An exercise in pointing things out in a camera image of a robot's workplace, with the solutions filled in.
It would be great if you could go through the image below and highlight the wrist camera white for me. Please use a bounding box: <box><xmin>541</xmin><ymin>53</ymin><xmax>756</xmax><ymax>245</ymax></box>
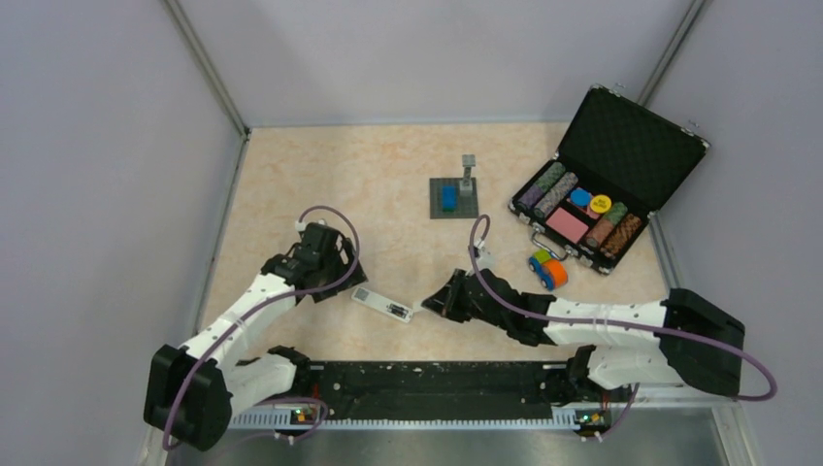
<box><xmin>294</xmin><ymin>218</ymin><xmax>327</xmax><ymax>233</ymax></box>
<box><xmin>473</xmin><ymin>247</ymin><xmax>496</xmax><ymax>271</ymax></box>

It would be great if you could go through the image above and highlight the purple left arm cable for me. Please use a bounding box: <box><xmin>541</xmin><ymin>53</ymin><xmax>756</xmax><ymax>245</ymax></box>
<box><xmin>160</xmin><ymin>205</ymin><xmax>361</xmax><ymax>452</ymax></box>

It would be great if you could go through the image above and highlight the grey lego tower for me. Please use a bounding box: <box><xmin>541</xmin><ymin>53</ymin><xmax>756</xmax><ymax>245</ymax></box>
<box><xmin>459</xmin><ymin>153</ymin><xmax>477</xmax><ymax>197</ymax></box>

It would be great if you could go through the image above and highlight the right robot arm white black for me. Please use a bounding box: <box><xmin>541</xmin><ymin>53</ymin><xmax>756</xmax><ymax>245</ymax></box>
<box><xmin>421</xmin><ymin>269</ymin><xmax>745</xmax><ymax>400</ymax></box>

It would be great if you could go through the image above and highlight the blue lego brick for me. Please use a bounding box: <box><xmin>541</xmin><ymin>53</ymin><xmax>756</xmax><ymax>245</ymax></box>
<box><xmin>441</xmin><ymin>185</ymin><xmax>458</xmax><ymax>212</ymax></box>

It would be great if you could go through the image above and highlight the yellow dealer button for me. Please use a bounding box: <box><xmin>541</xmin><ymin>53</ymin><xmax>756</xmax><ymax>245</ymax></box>
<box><xmin>588</xmin><ymin>194</ymin><xmax>612</xmax><ymax>216</ymax></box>

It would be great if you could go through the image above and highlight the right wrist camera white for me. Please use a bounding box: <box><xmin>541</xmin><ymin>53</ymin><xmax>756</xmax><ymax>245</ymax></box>
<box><xmin>473</xmin><ymin>247</ymin><xmax>496</xmax><ymax>271</ymax></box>

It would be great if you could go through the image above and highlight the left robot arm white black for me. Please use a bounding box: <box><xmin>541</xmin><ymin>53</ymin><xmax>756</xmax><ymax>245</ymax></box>
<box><xmin>143</xmin><ymin>220</ymin><xmax>367</xmax><ymax>451</ymax></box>

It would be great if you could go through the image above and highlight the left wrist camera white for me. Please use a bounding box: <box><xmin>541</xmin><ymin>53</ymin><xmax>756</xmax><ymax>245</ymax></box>
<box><xmin>294</xmin><ymin>218</ymin><xmax>327</xmax><ymax>233</ymax></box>

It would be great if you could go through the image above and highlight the grey lego baseplate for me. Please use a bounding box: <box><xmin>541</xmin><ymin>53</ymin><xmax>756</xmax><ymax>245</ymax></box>
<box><xmin>429</xmin><ymin>178</ymin><xmax>479</xmax><ymax>219</ymax></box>

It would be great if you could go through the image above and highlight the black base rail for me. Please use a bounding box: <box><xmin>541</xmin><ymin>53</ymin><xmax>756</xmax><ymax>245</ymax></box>
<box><xmin>256</xmin><ymin>359</ymin><xmax>618</xmax><ymax>426</ymax></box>

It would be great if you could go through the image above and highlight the blue round chip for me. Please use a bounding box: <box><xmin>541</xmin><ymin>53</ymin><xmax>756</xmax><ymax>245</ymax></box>
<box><xmin>570</xmin><ymin>188</ymin><xmax>592</xmax><ymax>209</ymax></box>

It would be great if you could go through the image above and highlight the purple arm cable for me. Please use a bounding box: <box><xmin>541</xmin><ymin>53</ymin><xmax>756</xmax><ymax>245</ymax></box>
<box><xmin>160</xmin><ymin>205</ymin><xmax>361</xmax><ymax>452</ymax></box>
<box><xmin>468</xmin><ymin>214</ymin><xmax>779</xmax><ymax>439</ymax></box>

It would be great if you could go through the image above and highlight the white remote control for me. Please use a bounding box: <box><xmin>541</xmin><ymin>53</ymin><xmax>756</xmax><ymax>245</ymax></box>
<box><xmin>351</xmin><ymin>286</ymin><xmax>413</xmax><ymax>323</ymax></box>

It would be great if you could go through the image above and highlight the colourful toy car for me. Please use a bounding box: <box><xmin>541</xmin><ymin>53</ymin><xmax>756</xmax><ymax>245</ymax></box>
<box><xmin>528</xmin><ymin>250</ymin><xmax>569</xmax><ymax>291</ymax></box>

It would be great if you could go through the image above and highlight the pink card deck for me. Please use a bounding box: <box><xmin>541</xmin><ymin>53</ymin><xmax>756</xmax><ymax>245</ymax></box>
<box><xmin>545</xmin><ymin>208</ymin><xmax>590</xmax><ymax>244</ymax></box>

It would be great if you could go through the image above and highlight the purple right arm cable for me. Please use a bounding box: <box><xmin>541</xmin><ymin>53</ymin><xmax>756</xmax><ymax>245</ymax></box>
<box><xmin>468</xmin><ymin>214</ymin><xmax>779</xmax><ymax>439</ymax></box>

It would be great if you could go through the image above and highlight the black poker chip case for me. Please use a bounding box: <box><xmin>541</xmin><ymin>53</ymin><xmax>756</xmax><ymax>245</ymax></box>
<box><xmin>508</xmin><ymin>84</ymin><xmax>709</xmax><ymax>275</ymax></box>

